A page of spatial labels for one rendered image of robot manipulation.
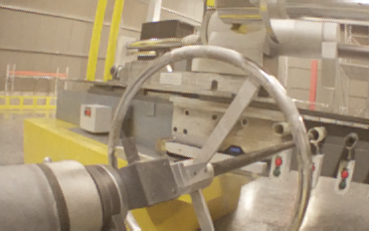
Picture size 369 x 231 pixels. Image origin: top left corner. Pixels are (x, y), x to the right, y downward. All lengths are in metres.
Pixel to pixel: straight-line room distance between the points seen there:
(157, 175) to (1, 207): 0.18
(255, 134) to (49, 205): 1.37
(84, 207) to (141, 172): 0.08
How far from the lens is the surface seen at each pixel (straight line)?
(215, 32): 1.77
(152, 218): 1.78
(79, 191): 0.28
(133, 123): 2.12
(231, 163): 0.55
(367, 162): 1.39
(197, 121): 1.73
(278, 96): 0.38
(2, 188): 0.26
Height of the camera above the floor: 0.99
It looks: 5 degrees down
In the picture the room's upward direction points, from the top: 6 degrees clockwise
